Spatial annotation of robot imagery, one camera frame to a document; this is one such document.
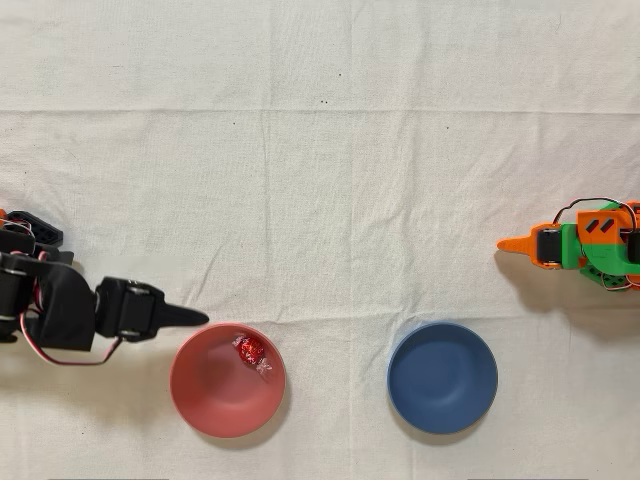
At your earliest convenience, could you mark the blue bowl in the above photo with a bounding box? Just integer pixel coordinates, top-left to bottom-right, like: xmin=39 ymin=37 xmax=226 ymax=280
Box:
xmin=386 ymin=320 xmax=500 ymax=435

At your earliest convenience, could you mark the red candy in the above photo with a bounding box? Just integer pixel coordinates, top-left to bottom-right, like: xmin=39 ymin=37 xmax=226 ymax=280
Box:
xmin=230 ymin=333 xmax=274 ymax=376

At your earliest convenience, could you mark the red bowl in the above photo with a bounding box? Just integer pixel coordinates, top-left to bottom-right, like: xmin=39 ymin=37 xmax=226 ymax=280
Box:
xmin=169 ymin=323 xmax=287 ymax=440

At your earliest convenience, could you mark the white table cloth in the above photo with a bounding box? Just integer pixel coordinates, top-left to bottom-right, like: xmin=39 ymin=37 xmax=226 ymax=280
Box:
xmin=0 ymin=0 xmax=640 ymax=480

